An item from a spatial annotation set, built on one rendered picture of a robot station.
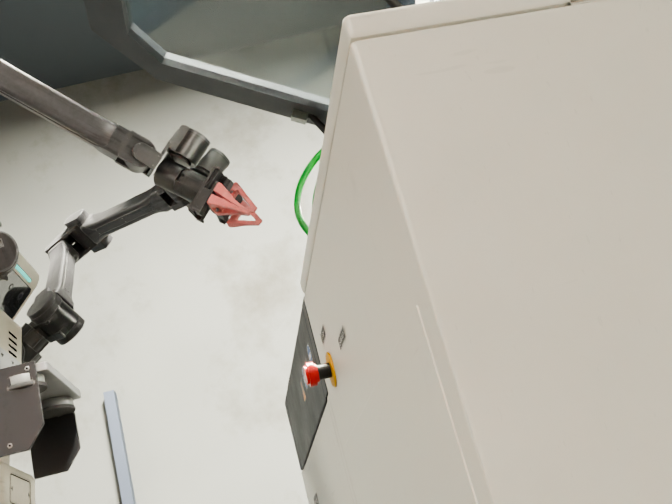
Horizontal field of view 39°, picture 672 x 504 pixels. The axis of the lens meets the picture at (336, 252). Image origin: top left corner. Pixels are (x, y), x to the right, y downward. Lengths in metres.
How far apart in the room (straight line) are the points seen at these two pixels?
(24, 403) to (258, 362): 2.03
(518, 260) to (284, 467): 2.92
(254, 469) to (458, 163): 2.92
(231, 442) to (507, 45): 2.94
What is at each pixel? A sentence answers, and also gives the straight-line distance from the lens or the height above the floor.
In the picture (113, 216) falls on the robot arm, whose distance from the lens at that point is 2.41.
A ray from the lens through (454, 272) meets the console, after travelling 0.81.
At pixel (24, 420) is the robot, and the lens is 1.85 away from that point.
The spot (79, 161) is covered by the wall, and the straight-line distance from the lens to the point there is 4.23.
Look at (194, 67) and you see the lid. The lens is 2.48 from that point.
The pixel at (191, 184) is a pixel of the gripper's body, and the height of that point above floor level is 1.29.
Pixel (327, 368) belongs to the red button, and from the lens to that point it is 1.38.
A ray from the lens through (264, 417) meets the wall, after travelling 3.73.
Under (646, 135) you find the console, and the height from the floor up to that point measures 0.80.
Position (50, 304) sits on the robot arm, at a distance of 2.19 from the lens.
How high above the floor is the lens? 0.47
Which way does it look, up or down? 20 degrees up
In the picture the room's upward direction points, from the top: 15 degrees counter-clockwise
